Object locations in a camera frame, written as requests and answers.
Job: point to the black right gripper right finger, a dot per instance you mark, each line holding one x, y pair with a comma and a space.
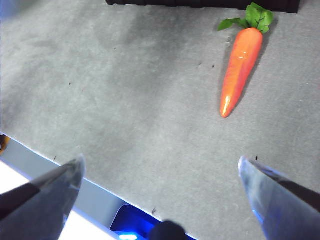
285, 210

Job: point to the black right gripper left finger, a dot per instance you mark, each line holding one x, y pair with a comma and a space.
40, 212

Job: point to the orange carrot with green leaves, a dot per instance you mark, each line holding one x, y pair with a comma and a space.
240, 65

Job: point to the black plate rack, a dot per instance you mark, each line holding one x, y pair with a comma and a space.
200, 3

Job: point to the blue glowing device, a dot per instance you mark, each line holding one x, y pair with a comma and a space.
132, 220

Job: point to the black rounded object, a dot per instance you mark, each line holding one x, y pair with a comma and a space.
167, 231

